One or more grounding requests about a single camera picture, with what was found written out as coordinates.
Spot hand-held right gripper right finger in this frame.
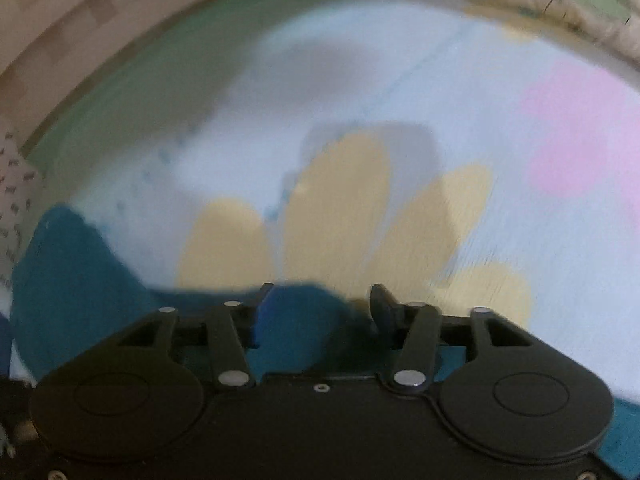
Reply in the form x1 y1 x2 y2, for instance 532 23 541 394
369 284 533 392

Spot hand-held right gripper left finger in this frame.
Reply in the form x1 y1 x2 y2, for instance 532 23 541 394
116 282 276 391

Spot teal pants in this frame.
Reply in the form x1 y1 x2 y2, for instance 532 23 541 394
9 203 640 478

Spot floral printed blanket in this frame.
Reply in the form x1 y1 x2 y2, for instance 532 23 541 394
20 0 640 403

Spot white spotted cloth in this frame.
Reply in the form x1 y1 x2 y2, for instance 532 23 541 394
0 130 48 311

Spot wooden bed frame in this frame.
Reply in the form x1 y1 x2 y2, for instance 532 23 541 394
0 0 321 146

